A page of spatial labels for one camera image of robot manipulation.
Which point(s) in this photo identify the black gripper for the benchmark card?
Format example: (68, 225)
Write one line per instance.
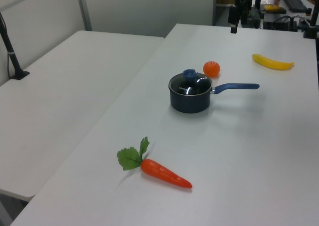
(243, 1)

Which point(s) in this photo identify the black camera stand pole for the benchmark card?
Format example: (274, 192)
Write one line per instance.
(11, 54)

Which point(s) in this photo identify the yellow box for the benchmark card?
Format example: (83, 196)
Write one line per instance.
(271, 8)

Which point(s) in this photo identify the orange toy tangerine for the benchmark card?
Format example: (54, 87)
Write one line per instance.
(211, 68)

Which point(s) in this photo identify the black clamp camera stand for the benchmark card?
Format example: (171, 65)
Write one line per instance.
(312, 21)

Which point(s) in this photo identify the orange toy carrot with leaves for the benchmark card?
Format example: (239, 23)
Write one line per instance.
(162, 172)

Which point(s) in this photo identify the glass lid with blue knob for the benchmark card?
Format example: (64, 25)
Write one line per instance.
(190, 85)

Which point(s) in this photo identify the black computer keyboard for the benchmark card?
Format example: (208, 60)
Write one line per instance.
(294, 1)

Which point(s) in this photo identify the yellow toy banana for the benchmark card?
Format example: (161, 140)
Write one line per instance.
(271, 63)

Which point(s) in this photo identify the white side table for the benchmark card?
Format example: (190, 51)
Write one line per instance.
(62, 98)

